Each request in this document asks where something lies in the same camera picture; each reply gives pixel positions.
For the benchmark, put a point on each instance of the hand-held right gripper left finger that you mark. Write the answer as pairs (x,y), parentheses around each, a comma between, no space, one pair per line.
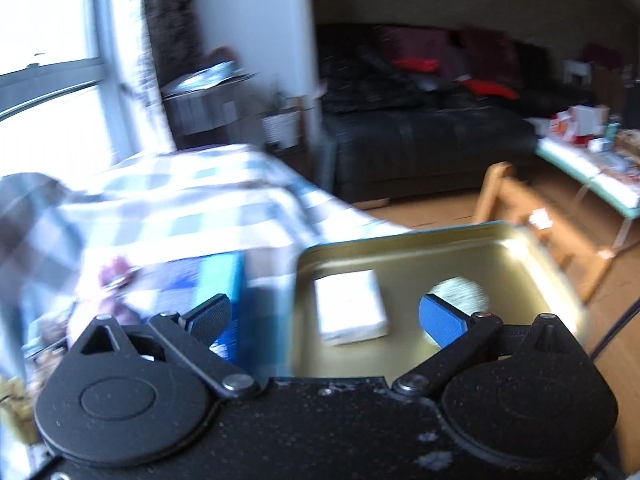
(210,316)

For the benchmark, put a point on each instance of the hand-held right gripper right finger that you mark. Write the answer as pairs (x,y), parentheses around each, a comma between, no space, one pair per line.
(442,321)

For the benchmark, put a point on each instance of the round pale green pad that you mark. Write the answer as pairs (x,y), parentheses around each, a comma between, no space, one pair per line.
(462,292)

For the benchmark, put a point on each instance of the gold metal tray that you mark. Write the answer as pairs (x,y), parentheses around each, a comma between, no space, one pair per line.
(400,270)

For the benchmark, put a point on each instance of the white tissue pack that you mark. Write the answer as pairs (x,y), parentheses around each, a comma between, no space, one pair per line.
(350,305)

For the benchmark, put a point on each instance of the dried flower sachet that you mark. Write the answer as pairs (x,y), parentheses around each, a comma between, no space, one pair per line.
(17,397)

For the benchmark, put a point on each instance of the blue tissue box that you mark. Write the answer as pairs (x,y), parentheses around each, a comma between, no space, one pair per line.
(220,280)

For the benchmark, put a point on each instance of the mauve cloth pouch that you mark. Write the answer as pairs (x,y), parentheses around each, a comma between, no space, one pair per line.
(114,282)

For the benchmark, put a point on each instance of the checked blanket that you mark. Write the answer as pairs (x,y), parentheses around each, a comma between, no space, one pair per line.
(175,200)

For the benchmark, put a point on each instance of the wooden chair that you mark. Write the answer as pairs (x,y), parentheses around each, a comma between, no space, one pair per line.
(565,240)

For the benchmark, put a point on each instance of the dark sofa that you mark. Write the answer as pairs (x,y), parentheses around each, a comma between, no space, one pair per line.
(425,135)

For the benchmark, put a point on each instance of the white plant pot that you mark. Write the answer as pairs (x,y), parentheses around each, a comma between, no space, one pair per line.
(281,127)

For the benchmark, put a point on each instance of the cardboard box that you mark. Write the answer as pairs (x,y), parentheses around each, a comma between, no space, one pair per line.
(200,110)

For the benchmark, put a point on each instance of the teal glass table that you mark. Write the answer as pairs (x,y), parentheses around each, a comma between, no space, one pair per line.
(600,180)

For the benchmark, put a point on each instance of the red cushion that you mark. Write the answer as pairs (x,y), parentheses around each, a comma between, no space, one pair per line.
(489,88)
(415,64)

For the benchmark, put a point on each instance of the pile of small boxes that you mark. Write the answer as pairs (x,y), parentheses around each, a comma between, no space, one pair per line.
(580,122)

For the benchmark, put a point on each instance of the window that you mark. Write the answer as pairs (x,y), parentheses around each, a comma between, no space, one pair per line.
(50,110)

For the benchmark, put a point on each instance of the maroon cushion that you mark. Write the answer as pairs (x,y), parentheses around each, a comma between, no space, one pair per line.
(415,40)
(492,52)

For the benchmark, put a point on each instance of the patterned curtain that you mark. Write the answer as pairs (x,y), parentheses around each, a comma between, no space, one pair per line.
(170,35)

